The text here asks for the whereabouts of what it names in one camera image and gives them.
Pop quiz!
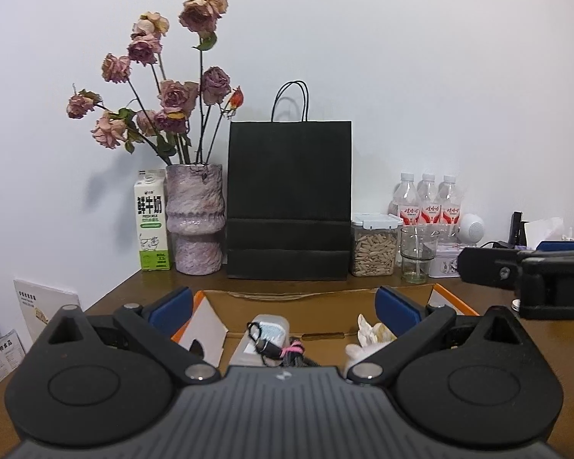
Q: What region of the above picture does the dried pink rose bouquet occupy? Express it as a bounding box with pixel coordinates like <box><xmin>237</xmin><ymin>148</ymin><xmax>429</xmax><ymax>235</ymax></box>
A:
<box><xmin>66</xmin><ymin>0</ymin><xmax>245</xmax><ymax>166</ymax></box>

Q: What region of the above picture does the clear jar with seeds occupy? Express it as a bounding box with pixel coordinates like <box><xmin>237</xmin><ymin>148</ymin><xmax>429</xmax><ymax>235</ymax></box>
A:
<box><xmin>351</xmin><ymin>212</ymin><xmax>402</xmax><ymax>277</ymax></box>

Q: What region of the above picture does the red cardboard pumpkin box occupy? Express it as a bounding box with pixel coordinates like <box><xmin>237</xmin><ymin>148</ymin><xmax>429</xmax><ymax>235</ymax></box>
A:
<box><xmin>172</xmin><ymin>284</ymin><xmax>478</xmax><ymax>371</ymax></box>

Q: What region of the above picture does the translucent plastic container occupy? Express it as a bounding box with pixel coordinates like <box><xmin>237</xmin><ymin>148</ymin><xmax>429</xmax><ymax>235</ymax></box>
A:
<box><xmin>229</xmin><ymin>314</ymin><xmax>289</xmax><ymax>367</ymax></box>

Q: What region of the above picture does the clear glass cup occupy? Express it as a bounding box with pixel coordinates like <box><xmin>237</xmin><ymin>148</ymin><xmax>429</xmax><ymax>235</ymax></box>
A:
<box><xmin>399</xmin><ymin>225</ymin><xmax>440</xmax><ymax>284</ymax></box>

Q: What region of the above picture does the white booklet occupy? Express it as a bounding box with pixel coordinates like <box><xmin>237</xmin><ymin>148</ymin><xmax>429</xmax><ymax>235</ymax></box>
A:
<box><xmin>13</xmin><ymin>279</ymin><xmax>80</xmax><ymax>342</ymax></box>

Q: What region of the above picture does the white yellow plush toy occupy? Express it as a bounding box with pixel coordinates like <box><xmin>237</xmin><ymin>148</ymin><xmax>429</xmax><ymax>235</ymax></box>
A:
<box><xmin>343</xmin><ymin>314</ymin><xmax>397</xmax><ymax>375</ymax></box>

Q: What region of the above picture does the right water bottle red label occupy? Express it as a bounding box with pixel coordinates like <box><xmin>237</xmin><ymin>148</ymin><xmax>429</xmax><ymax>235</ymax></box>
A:
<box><xmin>437</xmin><ymin>175</ymin><xmax>461</xmax><ymax>243</ymax></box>

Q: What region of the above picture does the left water bottle red label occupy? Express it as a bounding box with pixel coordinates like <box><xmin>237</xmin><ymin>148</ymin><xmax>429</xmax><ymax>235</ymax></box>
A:
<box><xmin>388</xmin><ymin>172</ymin><xmax>421</xmax><ymax>225</ymax></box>

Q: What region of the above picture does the black paper shopping bag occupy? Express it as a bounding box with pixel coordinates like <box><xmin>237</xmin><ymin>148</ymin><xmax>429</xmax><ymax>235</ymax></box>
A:
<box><xmin>226</xmin><ymin>107</ymin><xmax>352</xmax><ymax>281</ymax></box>

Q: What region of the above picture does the middle water bottle red label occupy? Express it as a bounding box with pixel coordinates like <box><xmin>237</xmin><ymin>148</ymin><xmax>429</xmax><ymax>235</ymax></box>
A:
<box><xmin>417</xmin><ymin>173</ymin><xmax>442</xmax><ymax>225</ymax></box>

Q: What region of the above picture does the purple ceramic vase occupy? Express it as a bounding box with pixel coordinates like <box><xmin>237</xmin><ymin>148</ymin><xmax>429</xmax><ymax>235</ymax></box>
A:
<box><xmin>166</xmin><ymin>164</ymin><xmax>226</xmax><ymax>276</ymax></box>

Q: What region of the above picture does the water bottle red label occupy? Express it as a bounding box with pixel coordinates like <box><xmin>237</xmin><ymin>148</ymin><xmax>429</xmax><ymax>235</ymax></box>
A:
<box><xmin>417</xmin><ymin>173</ymin><xmax>442</xmax><ymax>225</ymax></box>
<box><xmin>388</xmin><ymin>172</ymin><xmax>421</xmax><ymax>225</ymax></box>
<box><xmin>437</xmin><ymin>175</ymin><xmax>461</xmax><ymax>243</ymax></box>

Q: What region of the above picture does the black cable bundle pink tie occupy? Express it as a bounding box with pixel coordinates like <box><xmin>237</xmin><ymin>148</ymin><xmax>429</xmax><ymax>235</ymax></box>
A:
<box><xmin>246</xmin><ymin>321</ymin><xmax>319</xmax><ymax>368</ymax></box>

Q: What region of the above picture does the purple tissue pack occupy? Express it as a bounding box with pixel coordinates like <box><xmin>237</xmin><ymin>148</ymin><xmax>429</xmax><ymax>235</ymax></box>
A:
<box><xmin>525</xmin><ymin>216</ymin><xmax>574</xmax><ymax>250</ymax></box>

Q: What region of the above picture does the white tin box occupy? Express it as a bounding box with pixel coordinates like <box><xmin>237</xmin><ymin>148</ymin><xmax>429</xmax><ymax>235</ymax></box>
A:
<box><xmin>428</xmin><ymin>244</ymin><xmax>463</xmax><ymax>279</ymax></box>

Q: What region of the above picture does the green white milk carton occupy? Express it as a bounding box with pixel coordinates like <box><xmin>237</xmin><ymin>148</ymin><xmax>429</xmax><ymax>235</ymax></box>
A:
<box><xmin>134</xmin><ymin>169</ymin><xmax>171</xmax><ymax>272</ymax></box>

